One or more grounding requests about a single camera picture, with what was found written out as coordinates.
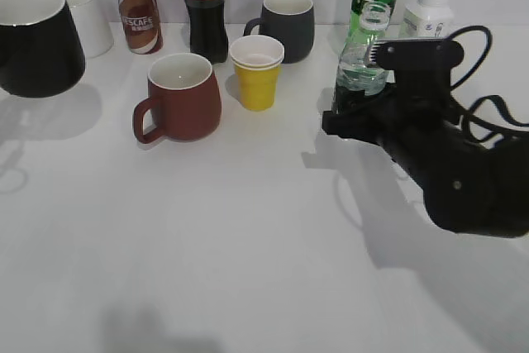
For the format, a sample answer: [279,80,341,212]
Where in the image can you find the white yogurt bottle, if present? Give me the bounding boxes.
[398,0,454,38]

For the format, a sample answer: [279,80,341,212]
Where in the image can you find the dark grey mug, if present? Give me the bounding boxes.
[243,0,315,64]

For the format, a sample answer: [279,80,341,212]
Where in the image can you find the black mug white interior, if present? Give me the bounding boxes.
[1,0,86,98]

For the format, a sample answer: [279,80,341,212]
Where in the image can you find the brown Nescafe coffee bottle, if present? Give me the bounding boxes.
[118,0,163,55]

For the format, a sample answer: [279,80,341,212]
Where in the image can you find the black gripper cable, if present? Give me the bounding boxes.
[441,25,529,150]

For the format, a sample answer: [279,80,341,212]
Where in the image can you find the clear water bottle green label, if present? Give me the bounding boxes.
[335,1,391,106]

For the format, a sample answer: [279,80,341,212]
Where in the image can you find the white ceramic mug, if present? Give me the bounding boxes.
[66,0,114,59]

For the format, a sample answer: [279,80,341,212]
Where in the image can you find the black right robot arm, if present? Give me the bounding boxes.
[322,39,528,238]

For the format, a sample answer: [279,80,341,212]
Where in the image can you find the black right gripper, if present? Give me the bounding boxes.
[322,38,465,171]

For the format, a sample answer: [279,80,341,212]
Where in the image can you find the yellow paper cup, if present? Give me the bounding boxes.
[229,35,284,112]

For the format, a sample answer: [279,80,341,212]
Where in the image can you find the cola bottle red label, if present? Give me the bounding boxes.
[184,0,228,64]

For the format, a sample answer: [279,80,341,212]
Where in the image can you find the red mug white interior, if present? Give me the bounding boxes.
[132,53,222,145]

